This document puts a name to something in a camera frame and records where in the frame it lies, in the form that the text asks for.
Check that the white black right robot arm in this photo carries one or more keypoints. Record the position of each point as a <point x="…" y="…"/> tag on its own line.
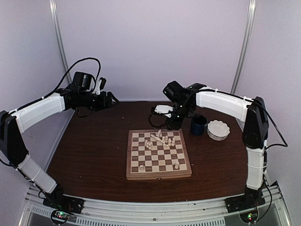
<point x="249" y="111"/>

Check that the white pawn cluster piece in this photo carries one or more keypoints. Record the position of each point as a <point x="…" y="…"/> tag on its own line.
<point x="148" y="144"/>

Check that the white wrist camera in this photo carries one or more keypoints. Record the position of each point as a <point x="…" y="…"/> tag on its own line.
<point x="99" y="85"/>
<point x="165" y="110"/>

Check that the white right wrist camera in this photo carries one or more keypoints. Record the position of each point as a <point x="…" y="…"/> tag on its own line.
<point x="165" y="110"/>

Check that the lying white king piece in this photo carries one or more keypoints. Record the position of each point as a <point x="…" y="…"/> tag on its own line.
<point x="157" y="138"/>

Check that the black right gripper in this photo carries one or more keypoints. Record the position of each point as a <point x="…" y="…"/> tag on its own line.
<point x="175" y="125"/>

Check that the aluminium corner post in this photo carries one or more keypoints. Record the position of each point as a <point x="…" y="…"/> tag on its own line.
<point x="246" y="40"/>
<point x="58" y="34"/>

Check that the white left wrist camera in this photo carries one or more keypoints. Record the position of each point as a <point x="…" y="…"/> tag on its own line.
<point x="99" y="85"/>

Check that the wooden chess board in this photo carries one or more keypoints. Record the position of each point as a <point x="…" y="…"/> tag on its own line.
<point x="158" y="161"/>

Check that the white scalloped bowl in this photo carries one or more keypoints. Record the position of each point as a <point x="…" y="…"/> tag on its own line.
<point x="218" y="130"/>

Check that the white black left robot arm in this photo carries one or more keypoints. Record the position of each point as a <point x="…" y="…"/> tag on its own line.
<point x="29" y="135"/>

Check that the left aluminium corner post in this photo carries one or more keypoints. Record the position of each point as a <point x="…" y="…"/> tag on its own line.
<point x="58" y="34"/>

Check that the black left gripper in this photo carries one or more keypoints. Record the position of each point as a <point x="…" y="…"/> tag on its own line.
<point x="104" y="104"/>

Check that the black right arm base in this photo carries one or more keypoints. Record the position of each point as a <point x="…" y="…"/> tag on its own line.
<point x="250" y="199"/>

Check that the lying white queen piece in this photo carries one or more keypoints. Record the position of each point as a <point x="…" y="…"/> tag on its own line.
<point x="159" y="133"/>

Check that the dark blue cup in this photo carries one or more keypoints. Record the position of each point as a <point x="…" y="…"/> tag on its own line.
<point x="198" y="125"/>

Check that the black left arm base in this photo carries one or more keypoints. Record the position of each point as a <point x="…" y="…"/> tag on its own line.
<point x="58" y="200"/>

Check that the right aluminium corner post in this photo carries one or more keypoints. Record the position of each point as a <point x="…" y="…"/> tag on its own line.
<point x="246" y="40"/>

